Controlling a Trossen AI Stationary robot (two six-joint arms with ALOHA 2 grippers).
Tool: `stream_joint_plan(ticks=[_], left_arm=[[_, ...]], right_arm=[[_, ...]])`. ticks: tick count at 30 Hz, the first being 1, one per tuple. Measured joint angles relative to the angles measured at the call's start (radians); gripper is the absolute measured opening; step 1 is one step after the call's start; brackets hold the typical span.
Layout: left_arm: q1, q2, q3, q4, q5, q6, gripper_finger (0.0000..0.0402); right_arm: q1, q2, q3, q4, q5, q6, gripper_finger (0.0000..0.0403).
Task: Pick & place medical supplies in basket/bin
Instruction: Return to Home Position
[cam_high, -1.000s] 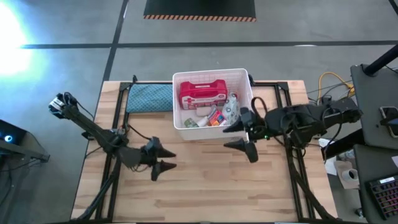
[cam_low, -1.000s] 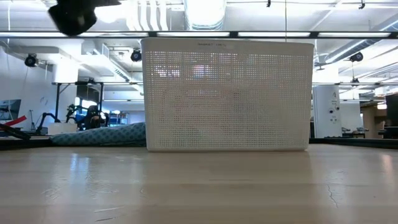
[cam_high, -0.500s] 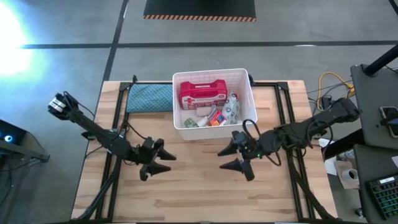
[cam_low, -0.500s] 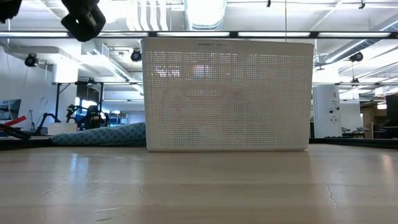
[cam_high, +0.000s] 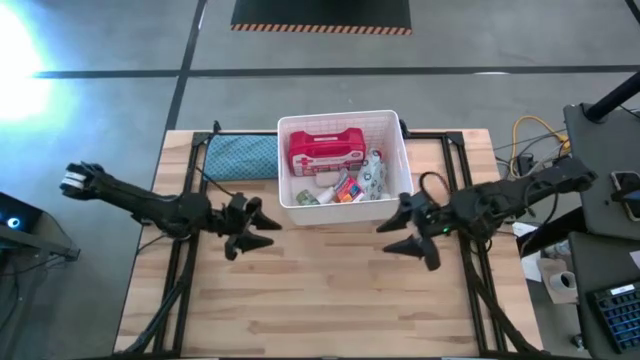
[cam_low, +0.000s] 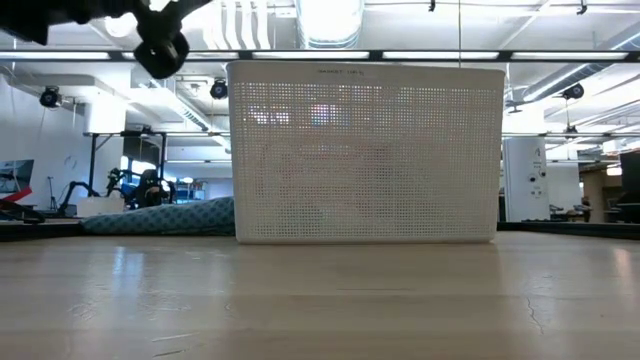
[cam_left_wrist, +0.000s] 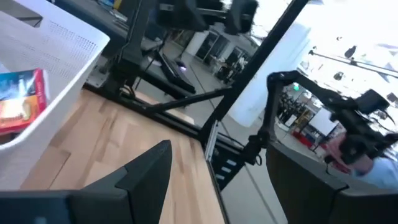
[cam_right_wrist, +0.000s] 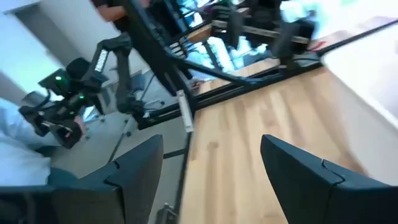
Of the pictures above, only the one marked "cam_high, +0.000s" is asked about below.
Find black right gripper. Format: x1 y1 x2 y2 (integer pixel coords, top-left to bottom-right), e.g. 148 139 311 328
375 192 471 272

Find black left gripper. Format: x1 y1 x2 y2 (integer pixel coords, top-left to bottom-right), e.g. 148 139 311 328
207 193 283 261

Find small green packet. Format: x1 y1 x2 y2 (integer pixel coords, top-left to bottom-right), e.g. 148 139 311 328
295 188 321 206

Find blue red blister pack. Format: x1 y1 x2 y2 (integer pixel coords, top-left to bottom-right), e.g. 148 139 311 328
333 169 365 204

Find red first aid kit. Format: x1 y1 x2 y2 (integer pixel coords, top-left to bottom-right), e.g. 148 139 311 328
288 127 367 177

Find white plastic basket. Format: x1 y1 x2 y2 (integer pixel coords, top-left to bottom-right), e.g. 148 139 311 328
276 108 415 227

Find blue patterned cloth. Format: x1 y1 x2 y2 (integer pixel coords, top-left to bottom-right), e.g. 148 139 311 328
202 133 280 182

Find white paper sheet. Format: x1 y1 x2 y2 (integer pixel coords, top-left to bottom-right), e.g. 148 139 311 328
512 221 544 284

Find brown cardboard piece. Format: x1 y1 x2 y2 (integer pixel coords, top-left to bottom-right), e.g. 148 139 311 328
537 257 581 305

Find grey tape roll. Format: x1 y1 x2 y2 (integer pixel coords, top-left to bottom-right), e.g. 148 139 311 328
548 269 579 294

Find dark grey keyboard desk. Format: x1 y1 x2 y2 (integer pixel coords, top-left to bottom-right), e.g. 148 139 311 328
568 230 640 360

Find dark grey side desk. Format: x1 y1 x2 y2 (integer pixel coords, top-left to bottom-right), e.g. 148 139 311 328
563 102 640 241

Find grey side stand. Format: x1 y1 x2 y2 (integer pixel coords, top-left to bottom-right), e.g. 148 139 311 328
0 209 81 262

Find smartphone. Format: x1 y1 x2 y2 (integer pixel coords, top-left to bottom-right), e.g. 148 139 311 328
610 169 640 223

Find black keyboard blue keys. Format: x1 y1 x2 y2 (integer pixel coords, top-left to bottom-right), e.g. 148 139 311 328
587 280 640 356

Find black hazard-striped floor mat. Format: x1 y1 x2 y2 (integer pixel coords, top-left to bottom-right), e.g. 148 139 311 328
229 0 414 36

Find black box blue light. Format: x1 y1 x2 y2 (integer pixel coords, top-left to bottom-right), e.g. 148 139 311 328
0 190 44 234

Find black pole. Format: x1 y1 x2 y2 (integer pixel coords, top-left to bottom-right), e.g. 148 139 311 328
584 69 640 124

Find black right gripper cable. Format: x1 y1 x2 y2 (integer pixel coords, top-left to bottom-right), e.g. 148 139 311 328
417 170 452 202

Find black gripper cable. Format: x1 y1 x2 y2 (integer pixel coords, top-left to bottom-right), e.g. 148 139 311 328
194 166 237 199
417 170 452 202

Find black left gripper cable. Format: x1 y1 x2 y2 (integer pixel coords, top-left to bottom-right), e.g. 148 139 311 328
194 166 237 199

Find black metal table frame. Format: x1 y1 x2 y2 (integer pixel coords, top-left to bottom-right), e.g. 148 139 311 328
122 119 546 359

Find yellow cable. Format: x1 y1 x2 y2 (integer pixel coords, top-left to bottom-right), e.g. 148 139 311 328
509 114 572 179

